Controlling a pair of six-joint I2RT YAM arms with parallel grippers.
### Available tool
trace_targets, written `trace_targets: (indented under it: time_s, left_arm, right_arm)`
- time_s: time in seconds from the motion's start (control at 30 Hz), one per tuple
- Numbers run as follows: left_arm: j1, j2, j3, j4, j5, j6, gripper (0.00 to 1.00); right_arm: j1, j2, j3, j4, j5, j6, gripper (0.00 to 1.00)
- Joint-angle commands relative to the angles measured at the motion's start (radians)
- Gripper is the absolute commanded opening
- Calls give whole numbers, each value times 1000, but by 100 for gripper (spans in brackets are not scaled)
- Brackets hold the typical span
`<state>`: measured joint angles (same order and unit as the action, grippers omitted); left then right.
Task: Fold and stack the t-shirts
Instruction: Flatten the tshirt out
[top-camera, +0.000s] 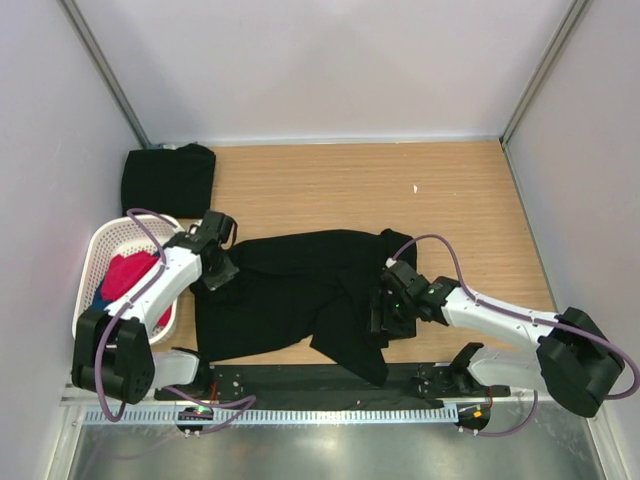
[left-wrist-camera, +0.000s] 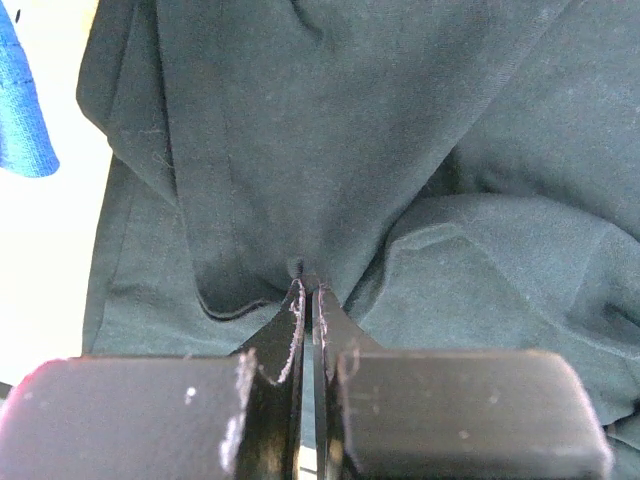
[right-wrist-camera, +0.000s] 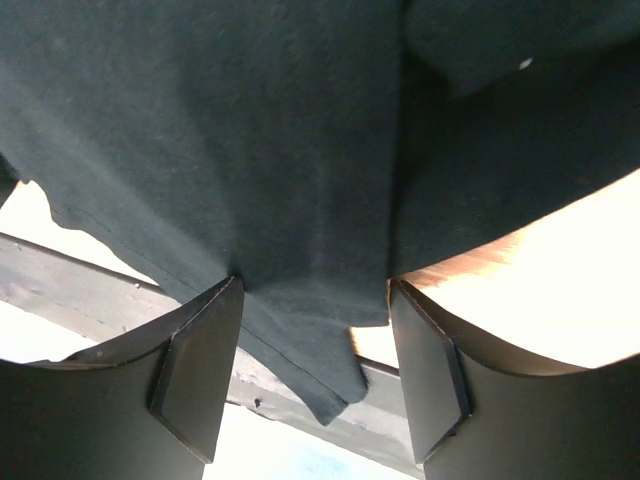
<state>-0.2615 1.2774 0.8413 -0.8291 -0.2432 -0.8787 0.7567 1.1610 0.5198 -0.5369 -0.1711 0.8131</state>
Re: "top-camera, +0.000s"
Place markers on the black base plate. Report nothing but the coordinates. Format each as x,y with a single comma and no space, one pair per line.
333,388

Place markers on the right frame post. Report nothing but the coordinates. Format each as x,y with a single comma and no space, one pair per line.
564,32

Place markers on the white plastic laundry basket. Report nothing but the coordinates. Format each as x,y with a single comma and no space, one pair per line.
123,237

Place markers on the pink t shirt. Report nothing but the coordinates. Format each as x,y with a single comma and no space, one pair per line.
125,271

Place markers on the left frame post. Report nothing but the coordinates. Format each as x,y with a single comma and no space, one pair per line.
100,62

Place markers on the blue t shirt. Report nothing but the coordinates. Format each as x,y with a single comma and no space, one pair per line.
99,302

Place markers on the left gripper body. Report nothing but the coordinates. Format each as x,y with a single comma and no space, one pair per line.
215,277

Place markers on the folded black t shirt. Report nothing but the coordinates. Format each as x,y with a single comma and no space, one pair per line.
175,182

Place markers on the black t shirt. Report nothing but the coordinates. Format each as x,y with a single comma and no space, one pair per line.
315,285
175,182

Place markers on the slotted cable duct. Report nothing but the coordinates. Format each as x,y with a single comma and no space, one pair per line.
178,415

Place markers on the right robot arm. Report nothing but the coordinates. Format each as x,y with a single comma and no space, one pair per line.
563,355

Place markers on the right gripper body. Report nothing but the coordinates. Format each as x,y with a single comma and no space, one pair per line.
397,317

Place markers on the frame post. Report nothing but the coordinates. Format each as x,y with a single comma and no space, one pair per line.
564,32
100,62

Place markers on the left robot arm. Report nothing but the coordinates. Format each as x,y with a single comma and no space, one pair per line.
112,354

